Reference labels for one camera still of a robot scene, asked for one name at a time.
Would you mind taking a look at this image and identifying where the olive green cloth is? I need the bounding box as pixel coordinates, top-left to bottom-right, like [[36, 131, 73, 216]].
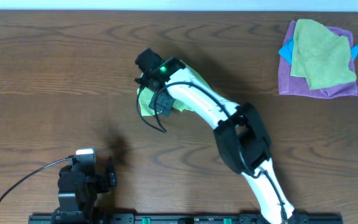
[[290, 19, 357, 90]]

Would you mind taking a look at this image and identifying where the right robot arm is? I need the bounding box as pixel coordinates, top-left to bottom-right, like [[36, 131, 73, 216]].
[[135, 49, 300, 223]]

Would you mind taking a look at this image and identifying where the blue cloth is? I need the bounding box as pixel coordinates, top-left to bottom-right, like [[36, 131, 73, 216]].
[[278, 37, 358, 65]]

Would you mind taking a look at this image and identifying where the bright green cloth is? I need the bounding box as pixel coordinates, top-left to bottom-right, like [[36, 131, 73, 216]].
[[136, 60, 213, 117]]

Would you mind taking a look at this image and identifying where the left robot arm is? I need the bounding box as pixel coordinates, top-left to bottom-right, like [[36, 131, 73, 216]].
[[50, 154, 117, 224]]

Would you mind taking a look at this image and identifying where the purple cloth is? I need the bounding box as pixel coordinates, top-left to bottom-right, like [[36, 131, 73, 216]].
[[278, 21, 358, 99]]

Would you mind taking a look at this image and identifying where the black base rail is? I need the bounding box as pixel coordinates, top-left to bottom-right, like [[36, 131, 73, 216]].
[[28, 212, 344, 224]]

